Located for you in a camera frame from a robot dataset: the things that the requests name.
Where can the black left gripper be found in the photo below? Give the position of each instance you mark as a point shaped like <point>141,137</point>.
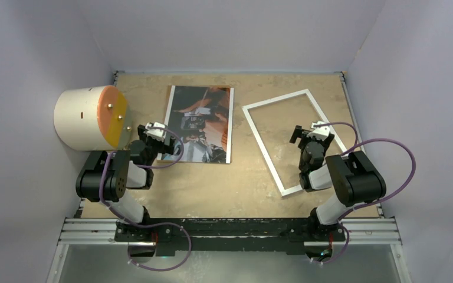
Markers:
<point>164,148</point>

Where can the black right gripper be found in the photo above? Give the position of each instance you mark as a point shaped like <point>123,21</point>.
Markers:
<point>299,132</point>

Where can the wooden picture frame with glass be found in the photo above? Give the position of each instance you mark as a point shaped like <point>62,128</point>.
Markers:
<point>272,122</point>

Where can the printed photo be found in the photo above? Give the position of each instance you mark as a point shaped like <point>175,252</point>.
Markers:
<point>201,116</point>

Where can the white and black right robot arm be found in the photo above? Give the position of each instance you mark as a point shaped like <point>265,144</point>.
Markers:
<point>353,177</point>

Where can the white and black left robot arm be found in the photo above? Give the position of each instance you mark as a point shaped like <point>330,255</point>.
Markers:
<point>108,177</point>

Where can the white cylinder with orange lid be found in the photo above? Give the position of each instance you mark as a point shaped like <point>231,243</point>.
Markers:
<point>95,118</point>

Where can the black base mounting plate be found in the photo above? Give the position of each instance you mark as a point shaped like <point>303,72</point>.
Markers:
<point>289,235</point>

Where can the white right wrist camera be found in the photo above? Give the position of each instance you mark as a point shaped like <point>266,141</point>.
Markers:
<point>319,131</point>

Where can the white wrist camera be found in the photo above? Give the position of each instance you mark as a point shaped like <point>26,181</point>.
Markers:
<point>319,131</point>
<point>156,131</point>

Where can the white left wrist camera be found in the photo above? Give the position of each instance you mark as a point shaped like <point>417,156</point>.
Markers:
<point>156,131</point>

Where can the aluminium extrusion rail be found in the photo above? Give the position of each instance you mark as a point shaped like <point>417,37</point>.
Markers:
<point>363,231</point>

